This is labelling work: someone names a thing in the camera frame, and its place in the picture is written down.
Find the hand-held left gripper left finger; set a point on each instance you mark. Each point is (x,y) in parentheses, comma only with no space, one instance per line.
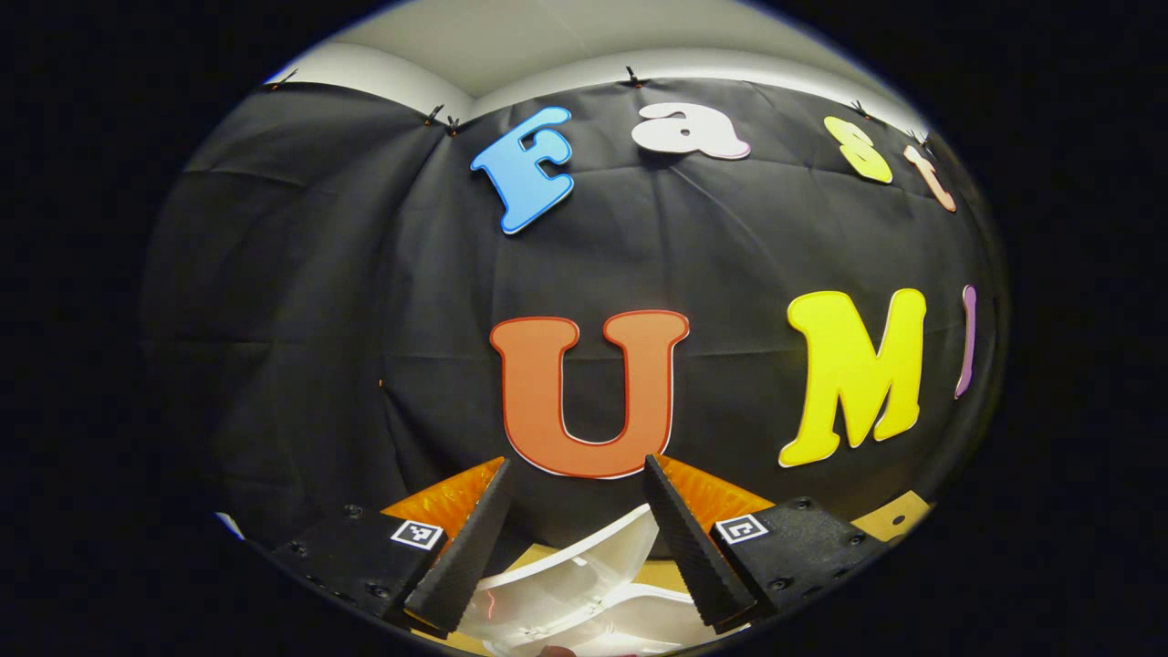
(465,547)

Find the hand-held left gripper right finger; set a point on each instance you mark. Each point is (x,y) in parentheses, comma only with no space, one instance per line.
(698,557)

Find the white desktop garbage bin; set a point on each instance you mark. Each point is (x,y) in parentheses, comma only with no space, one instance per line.
(584,566)

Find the wooden desktop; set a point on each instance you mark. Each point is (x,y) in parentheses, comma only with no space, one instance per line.
(881,529)

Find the black backdrop cloth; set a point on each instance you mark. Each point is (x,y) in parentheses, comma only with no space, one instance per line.
(319,319)

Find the black cloth clip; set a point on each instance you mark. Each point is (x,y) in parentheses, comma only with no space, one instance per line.
(443,119)
(285,78)
(631,76)
(858,109)
(922,139)

